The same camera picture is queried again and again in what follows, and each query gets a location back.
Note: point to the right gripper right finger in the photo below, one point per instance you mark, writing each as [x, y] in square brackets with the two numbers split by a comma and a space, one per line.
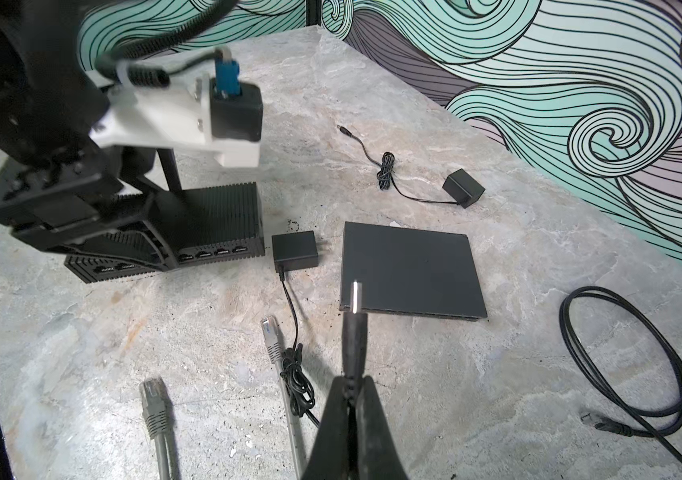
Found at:
[372, 451]

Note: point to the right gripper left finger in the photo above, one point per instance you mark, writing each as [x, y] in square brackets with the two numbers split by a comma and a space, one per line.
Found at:
[330, 455]

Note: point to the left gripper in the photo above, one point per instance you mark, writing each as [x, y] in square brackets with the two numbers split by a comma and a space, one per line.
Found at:
[78, 202]

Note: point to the ribbed black network switch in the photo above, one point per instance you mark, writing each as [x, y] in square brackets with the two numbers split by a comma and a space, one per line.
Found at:
[198, 226]

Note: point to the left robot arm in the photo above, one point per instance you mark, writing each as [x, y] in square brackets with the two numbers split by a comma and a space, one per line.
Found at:
[48, 104]

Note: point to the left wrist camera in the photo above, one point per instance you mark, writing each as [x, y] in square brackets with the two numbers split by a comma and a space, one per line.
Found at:
[200, 105]

